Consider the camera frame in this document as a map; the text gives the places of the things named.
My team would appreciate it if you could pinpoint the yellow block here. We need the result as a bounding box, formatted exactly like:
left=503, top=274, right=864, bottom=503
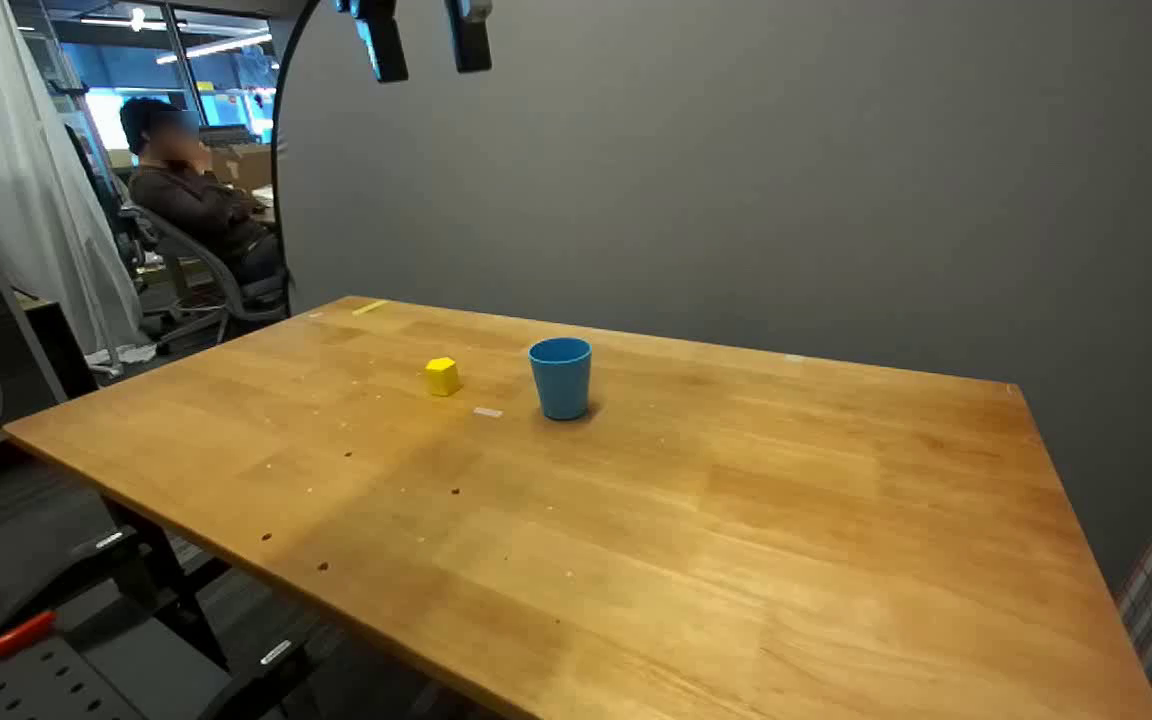
left=422, top=351, right=465, bottom=401

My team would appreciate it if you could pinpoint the blue plastic cup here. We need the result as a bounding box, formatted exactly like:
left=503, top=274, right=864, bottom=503
left=525, top=331, right=598, bottom=429

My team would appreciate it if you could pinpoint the ceiling light strip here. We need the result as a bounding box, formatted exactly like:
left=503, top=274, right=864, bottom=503
left=151, top=33, right=277, bottom=66

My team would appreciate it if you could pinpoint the seated person in dark shirt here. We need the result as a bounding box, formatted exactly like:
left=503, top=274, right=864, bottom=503
left=118, top=90, right=290, bottom=293

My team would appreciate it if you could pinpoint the grey office chair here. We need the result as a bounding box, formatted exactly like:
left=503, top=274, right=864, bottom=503
left=120, top=196, right=292, bottom=357

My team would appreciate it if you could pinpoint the white curtain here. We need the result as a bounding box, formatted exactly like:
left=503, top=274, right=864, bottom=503
left=0, top=0, right=158, bottom=378

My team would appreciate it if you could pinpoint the black table leg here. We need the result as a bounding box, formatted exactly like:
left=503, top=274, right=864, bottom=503
left=93, top=492, right=238, bottom=670

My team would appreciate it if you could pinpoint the black perforated board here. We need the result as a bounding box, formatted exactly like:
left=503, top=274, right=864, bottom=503
left=0, top=621, right=143, bottom=720

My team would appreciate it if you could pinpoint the orange clamp handle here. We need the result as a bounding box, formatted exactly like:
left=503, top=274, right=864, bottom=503
left=0, top=609, right=60, bottom=662

